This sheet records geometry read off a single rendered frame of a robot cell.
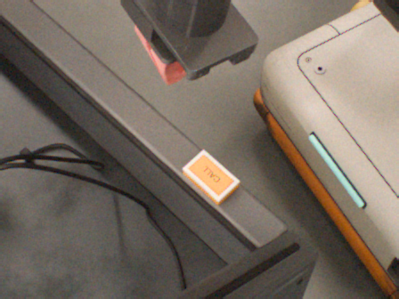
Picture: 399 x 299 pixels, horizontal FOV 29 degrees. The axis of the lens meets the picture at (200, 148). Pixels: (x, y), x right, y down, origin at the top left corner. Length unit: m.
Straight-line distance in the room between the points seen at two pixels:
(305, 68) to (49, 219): 0.88
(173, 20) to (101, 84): 0.27
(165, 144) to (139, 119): 0.04
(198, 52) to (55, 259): 0.38
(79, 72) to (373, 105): 0.89
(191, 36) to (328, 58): 1.10
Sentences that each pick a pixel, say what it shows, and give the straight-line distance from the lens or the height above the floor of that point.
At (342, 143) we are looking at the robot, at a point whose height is 0.28.
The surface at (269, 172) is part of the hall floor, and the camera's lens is 1.83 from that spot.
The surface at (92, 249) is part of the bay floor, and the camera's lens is 0.88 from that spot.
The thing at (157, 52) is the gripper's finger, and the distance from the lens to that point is 0.59.
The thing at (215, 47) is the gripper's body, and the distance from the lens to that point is 0.58.
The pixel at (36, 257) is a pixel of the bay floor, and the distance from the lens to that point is 0.88.
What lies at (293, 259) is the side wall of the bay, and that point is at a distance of 0.71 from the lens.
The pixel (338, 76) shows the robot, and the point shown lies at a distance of 1.64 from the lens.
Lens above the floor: 1.65
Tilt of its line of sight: 63 degrees down
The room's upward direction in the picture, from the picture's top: 1 degrees counter-clockwise
